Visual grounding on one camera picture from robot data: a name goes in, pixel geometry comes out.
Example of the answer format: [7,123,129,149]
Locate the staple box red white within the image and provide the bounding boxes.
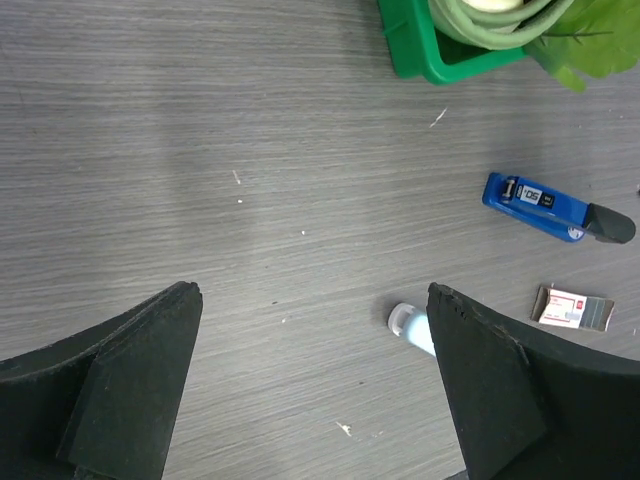
[531,286,615,332]

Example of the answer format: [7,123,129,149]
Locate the green plastic tray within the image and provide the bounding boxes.
[377,0,526,85]

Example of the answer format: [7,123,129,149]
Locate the green bean bundle toy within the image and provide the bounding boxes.
[427,0,573,51]

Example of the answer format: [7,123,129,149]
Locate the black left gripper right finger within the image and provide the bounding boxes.
[427,283,639,479]

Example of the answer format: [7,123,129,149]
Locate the green leafy vegetable toy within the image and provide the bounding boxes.
[524,0,639,93]

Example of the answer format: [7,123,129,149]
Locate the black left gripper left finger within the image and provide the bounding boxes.
[1,282,203,479]

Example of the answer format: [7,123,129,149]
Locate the light blue small stapler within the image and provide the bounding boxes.
[387,303,436,357]

